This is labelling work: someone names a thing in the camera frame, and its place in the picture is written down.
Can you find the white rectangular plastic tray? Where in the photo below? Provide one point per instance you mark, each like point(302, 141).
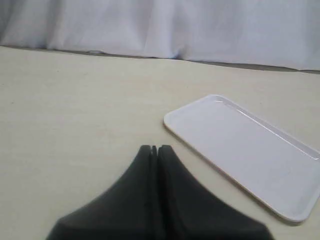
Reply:
point(275, 168)

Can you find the white backdrop curtain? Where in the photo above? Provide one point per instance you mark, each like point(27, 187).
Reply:
point(282, 33)

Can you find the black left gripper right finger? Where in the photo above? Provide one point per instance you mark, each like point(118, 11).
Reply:
point(191, 212)

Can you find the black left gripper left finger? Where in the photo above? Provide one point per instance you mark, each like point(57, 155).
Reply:
point(123, 212)

